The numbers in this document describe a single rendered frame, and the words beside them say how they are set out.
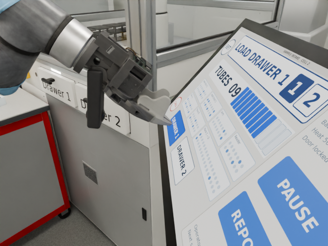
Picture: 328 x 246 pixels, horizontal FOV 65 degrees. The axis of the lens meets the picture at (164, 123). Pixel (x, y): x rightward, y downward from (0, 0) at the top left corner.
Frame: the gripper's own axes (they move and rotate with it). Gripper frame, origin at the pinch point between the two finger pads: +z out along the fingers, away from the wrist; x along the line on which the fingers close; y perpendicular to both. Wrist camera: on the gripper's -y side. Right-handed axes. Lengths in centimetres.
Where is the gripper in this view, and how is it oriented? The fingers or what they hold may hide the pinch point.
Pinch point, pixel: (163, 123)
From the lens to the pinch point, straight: 53.1
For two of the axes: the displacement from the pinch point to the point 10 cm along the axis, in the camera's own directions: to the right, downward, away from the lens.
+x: -0.6, -4.8, 8.7
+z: 7.7, 5.4, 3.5
